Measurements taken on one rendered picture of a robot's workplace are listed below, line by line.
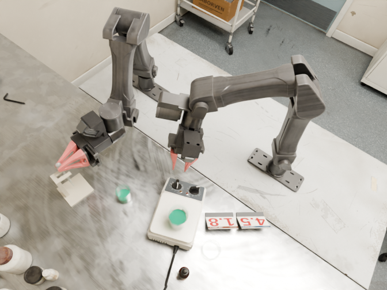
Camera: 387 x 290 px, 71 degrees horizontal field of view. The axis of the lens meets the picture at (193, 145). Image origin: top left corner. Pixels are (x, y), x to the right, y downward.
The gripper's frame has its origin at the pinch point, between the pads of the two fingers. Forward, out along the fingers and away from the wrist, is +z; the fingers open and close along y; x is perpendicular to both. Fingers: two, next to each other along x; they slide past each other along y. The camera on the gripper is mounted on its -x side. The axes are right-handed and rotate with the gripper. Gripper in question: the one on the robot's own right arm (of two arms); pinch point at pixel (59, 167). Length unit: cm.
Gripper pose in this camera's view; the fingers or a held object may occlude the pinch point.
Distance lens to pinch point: 80.1
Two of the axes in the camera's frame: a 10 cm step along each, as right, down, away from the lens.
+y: 7.0, 6.5, -3.0
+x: -1.1, 5.1, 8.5
